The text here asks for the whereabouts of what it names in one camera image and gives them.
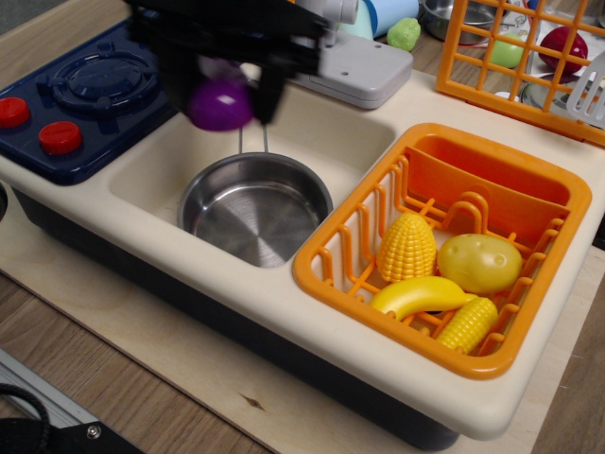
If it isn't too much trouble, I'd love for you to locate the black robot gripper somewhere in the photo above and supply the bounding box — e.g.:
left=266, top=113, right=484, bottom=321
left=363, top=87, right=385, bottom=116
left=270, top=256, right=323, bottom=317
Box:
left=127, top=1, right=328, bottom=125

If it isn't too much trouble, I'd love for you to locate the purple toy eggplant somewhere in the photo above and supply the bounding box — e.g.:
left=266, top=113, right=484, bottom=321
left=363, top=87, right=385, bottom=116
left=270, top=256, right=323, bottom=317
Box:
left=185, top=57, right=253, bottom=132

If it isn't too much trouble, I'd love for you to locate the navy blue toy stove top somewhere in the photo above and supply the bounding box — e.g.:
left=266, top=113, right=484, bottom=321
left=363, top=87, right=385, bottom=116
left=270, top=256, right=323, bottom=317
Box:
left=1, top=21, right=176, bottom=185

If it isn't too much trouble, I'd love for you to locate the grey toy faucet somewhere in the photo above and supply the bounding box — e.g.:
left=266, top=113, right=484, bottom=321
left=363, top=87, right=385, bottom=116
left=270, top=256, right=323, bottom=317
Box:
left=294, top=1, right=413, bottom=110

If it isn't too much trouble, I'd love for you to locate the light blue toy cup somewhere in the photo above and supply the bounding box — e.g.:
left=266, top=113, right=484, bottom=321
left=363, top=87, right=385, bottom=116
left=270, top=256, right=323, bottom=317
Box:
left=338, top=0, right=420, bottom=40

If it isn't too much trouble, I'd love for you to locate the red stove knob right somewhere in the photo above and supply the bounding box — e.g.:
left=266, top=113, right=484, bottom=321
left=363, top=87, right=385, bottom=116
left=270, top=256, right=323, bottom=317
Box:
left=38, top=121, right=83, bottom=155

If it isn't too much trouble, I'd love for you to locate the red stove knob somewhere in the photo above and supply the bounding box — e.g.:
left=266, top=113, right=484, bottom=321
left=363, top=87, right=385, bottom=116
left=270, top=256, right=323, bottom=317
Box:
left=38, top=121, right=83, bottom=155
left=0, top=96, right=30, bottom=129

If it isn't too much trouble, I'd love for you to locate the light green toy vegetable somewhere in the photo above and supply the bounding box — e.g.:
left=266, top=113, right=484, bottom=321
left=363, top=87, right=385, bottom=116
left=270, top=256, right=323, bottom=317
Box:
left=387, top=18, right=422, bottom=52

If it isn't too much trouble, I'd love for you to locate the red stove knob left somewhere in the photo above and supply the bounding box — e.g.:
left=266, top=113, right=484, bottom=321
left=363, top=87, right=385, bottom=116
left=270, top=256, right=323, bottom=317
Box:
left=0, top=96, right=30, bottom=129

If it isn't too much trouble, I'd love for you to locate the steel pot in background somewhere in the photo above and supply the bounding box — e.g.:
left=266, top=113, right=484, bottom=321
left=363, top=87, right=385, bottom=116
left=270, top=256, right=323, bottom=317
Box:
left=420, top=0, right=497, bottom=45

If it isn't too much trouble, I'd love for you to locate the yellow toy corn upright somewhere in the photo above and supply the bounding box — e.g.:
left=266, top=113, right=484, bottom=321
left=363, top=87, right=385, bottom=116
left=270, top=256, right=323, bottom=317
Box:
left=375, top=213, right=438, bottom=283

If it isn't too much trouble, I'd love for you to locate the orange dish drying rack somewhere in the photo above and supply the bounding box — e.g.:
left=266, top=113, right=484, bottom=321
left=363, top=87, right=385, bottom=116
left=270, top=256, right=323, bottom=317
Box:
left=293, top=124, right=592, bottom=379

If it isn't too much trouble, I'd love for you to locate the green toy apple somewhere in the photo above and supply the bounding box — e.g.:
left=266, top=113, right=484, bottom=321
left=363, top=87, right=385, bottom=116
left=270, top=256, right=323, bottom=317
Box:
left=490, top=34, right=525, bottom=69

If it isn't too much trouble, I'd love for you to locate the yellow toy banana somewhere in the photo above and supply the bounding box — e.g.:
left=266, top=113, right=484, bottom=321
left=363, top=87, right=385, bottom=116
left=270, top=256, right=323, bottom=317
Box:
left=369, top=276, right=476, bottom=322

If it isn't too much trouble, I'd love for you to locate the orange grid basket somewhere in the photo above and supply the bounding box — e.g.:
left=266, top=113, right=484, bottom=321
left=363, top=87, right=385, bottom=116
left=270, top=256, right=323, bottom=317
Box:
left=437, top=1, right=604, bottom=146

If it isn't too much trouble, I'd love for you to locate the yellow toy potato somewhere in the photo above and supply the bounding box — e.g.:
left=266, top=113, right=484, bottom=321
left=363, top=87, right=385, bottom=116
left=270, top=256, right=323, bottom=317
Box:
left=437, top=234, right=523, bottom=294

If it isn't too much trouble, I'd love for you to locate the dark red toy fruit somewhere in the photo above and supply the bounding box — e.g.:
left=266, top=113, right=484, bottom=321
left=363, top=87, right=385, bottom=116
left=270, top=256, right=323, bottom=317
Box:
left=539, top=26, right=588, bottom=74

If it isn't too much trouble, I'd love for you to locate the light plywood board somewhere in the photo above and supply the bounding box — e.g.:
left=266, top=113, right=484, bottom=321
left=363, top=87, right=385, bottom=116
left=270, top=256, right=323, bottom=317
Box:
left=1, top=201, right=604, bottom=453

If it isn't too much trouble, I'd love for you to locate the yellow toy corn lying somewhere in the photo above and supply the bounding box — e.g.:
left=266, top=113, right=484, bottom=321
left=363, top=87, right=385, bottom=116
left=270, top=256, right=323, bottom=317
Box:
left=436, top=297, right=498, bottom=355

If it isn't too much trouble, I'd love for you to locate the white slotted spatula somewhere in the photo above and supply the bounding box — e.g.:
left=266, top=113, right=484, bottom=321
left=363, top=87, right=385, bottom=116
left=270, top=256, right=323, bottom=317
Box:
left=566, top=52, right=604, bottom=129

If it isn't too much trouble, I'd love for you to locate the steel pan with handle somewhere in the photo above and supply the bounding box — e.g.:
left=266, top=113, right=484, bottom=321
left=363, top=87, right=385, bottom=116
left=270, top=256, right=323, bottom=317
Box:
left=177, top=127, right=334, bottom=269

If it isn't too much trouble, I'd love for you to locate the aluminium rail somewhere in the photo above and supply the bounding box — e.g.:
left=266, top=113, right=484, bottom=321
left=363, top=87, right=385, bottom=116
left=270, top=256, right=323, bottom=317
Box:
left=1, top=350, right=99, bottom=428

